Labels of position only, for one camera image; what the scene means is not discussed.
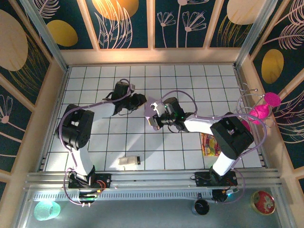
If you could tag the purple cloth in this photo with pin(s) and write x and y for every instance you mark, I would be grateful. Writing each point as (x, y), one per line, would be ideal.
(148, 110)

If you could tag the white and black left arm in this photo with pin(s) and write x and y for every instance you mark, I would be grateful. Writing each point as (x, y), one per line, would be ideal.
(83, 161)

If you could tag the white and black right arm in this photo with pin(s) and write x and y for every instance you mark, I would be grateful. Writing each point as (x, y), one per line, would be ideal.
(225, 164)

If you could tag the colourful snack packet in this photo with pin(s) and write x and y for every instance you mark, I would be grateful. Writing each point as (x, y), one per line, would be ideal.
(210, 145)

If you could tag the white block with black end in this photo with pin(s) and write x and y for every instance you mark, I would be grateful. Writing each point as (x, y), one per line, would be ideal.
(128, 161)

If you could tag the black mug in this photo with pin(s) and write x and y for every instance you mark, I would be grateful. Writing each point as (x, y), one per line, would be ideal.
(200, 206)

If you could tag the round red tin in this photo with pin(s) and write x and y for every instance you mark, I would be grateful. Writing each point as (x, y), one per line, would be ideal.
(263, 203)

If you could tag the teal glass cup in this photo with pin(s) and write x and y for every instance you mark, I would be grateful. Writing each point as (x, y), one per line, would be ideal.
(46, 211)

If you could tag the long aluminium mounting rail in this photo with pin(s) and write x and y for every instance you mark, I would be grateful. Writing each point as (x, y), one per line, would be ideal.
(154, 177)

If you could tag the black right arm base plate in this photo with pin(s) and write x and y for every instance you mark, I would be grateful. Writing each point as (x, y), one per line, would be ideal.
(202, 179)

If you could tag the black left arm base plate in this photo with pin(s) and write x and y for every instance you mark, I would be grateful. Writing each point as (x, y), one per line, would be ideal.
(107, 180)

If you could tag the aluminium frame post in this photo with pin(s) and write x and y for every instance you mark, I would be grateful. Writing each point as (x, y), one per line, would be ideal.
(255, 31)
(46, 35)

